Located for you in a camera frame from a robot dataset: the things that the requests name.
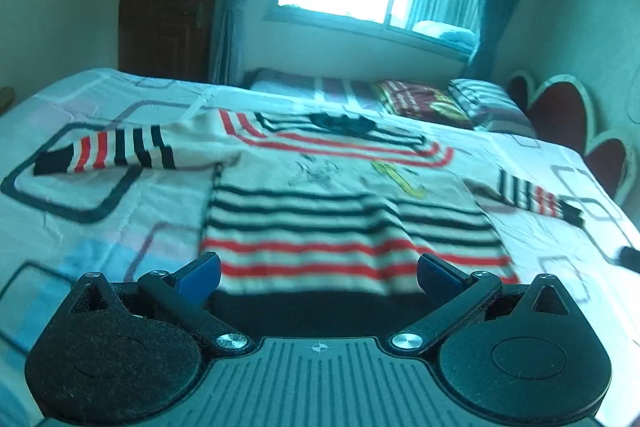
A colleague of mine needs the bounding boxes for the striped white knit sweater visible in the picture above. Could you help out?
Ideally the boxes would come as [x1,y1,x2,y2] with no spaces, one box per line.
[34,108,584,295]

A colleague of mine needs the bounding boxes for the patterned white bed sheet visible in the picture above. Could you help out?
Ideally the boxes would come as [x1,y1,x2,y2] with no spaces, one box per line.
[1,69,639,426]

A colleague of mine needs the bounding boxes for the grey striped pillow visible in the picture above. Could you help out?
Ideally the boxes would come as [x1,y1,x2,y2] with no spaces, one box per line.
[448,78,536,139]

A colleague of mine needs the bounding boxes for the maroon yellow pillow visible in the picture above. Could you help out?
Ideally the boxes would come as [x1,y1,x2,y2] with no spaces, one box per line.
[374,80,474,130]

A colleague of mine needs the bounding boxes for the striped folded blanket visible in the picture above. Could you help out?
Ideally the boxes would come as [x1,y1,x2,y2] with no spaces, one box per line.
[245,68,385,112]

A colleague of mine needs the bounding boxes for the red white heart headboard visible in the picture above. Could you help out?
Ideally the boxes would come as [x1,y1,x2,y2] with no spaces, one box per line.
[506,70,639,206]

